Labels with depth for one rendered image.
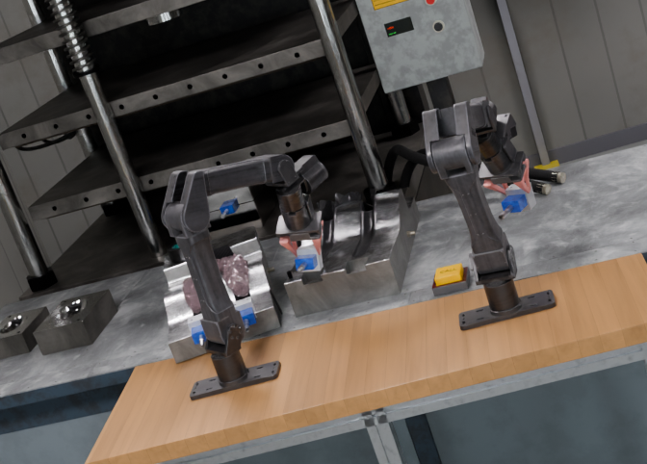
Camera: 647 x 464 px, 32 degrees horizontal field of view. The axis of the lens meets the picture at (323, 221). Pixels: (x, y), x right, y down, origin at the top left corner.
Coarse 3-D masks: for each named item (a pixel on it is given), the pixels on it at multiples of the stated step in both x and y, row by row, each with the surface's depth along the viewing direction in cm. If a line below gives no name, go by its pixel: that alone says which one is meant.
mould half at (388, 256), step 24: (384, 192) 288; (336, 216) 285; (384, 216) 278; (408, 216) 287; (336, 240) 279; (384, 240) 268; (408, 240) 280; (336, 264) 262; (384, 264) 255; (288, 288) 261; (312, 288) 260; (336, 288) 259; (360, 288) 258; (384, 288) 257; (312, 312) 263
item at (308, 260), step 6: (300, 246) 262; (306, 246) 261; (312, 246) 260; (300, 252) 259; (306, 252) 259; (312, 252) 258; (300, 258) 255; (306, 258) 255; (312, 258) 254; (318, 258) 258; (300, 264) 255; (306, 264) 255; (312, 264) 255; (318, 264) 259; (300, 270) 250; (306, 270) 255; (312, 270) 259; (318, 270) 259
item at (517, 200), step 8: (512, 184) 256; (512, 192) 252; (520, 192) 251; (504, 200) 251; (512, 200) 249; (520, 200) 249; (528, 200) 251; (504, 208) 251; (512, 208) 249; (520, 208) 249; (528, 208) 252; (504, 216) 245
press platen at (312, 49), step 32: (352, 0) 378; (256, 32) 381; (288, 32) 356; (128, 64) 412; (160, 64) 382; (192, 64) 357; (224, 64) 335; (256, 64) 328; (288, 64) 326; (64, 96) 386; (128, 96) 338; (160, 96) 336; (32, 128) 347; (64, 128) 346
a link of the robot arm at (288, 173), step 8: (304, 160) 250; (312, 160) 250; (280, 168) 242; (288, 168) 243; (296, 168) 248; (304, 168) 248; (312, 168) 249; (320, 168) 250; (288, 176) 243; (296, 176) 244; (304, 176) 248; (312, 176) 249; (320, 176) 250; (272, 184) 247; (280, 184) 245; (288, 184) 243; (312, 184) 249; (320, 184) 251
